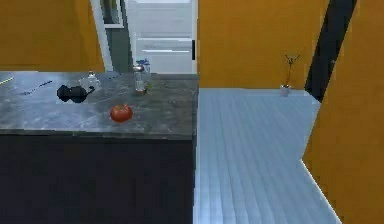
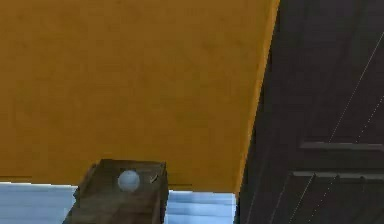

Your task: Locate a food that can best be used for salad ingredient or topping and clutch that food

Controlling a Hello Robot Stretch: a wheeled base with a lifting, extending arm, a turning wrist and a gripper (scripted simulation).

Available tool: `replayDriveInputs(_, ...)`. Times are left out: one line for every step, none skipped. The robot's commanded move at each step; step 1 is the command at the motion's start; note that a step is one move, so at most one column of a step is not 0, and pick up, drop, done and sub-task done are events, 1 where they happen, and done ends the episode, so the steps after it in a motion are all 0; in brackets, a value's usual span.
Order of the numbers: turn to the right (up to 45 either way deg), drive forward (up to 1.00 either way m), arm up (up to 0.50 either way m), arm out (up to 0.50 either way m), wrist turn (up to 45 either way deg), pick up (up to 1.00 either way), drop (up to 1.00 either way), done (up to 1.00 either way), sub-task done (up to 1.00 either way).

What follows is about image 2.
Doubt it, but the pale grey ball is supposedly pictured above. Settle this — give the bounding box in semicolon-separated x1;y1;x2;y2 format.
117;169;141;193

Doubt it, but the dark brown panelled door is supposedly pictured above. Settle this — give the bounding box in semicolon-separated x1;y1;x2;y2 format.
234;0;384;224

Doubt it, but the brown wooden bin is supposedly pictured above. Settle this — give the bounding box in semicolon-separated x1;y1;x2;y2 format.
61;158;170;224

